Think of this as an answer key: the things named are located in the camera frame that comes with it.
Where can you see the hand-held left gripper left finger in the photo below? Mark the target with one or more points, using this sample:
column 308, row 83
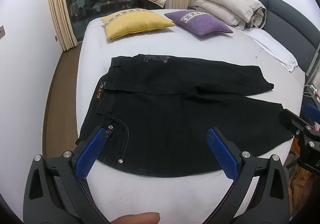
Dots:
column 85, row 161

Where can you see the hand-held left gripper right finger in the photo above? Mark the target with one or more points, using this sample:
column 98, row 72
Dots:
column 226, row 159

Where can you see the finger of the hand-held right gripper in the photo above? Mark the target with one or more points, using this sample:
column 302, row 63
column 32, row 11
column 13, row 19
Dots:
column 312, row 112
column 290, row 121

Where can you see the black denim pants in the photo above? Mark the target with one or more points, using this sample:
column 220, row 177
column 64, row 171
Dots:
column 175, row 119

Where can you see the person's left hand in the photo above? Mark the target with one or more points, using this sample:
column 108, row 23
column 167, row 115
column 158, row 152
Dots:
column 140, row 217

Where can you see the orange brown furniture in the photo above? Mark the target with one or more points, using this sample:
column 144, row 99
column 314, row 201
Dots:
column 302, row 189

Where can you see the white pillow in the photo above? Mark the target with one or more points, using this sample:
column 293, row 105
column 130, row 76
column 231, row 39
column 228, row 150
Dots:
column 275, row 49

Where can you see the dark grey headboard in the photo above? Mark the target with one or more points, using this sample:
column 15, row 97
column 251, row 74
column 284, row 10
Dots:
column 292, row 14

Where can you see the bed with white sheet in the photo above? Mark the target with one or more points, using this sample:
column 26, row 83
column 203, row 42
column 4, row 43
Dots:
column 180, row 46

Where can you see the purple pillow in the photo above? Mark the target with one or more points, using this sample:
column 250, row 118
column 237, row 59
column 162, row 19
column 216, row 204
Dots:
column 200, row 22

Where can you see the folded beige duvet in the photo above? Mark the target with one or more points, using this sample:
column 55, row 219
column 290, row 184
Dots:
column 225, row 4

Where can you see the yellow pillow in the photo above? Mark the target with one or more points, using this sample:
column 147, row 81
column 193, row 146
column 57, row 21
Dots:
column 135, row 22

